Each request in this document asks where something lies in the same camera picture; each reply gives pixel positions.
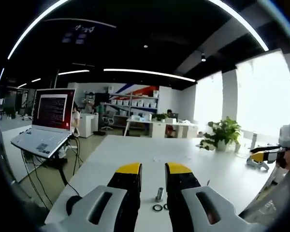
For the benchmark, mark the long curved ceiling light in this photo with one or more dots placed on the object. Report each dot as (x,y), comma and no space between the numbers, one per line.
(246,21)
(26,31)

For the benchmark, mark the white office desk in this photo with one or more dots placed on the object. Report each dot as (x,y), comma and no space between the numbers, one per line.
(159,125)

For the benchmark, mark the shelf with white bins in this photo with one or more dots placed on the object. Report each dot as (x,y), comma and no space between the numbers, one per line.
(135,102)

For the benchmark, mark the small green desk plant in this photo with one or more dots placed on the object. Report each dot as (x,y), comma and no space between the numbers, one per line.
(160,117)

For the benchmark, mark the white laptop with red screen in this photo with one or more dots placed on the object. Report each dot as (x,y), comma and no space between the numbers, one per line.
(52,111)

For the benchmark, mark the black laptop stand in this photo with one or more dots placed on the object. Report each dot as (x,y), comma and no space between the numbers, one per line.
(56,160)

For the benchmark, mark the office chair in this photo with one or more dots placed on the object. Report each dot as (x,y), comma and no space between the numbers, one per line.
(108,122)

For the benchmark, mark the green potted plant white pot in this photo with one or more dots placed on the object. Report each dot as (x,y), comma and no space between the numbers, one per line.
(223,131)

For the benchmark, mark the hanging ceiling spotlight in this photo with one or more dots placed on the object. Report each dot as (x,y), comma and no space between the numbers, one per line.
(203,57)

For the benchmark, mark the short ceiling light strip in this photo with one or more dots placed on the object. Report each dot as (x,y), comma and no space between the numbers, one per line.
(73,71)

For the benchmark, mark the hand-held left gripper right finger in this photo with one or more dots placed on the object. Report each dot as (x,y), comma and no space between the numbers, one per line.
(191,207)

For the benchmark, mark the metal threaded stud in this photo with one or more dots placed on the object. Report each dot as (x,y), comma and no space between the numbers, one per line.
(159,194)

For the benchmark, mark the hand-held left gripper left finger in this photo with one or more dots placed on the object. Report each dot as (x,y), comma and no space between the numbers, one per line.
(104,205)

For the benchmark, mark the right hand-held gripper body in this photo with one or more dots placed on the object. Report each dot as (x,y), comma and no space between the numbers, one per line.
(288,135)

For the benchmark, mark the straight ceiling light strip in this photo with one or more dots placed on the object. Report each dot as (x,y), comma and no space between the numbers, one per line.
(147,73)

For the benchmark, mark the white cabinet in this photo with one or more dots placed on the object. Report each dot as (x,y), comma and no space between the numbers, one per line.
(89,124)

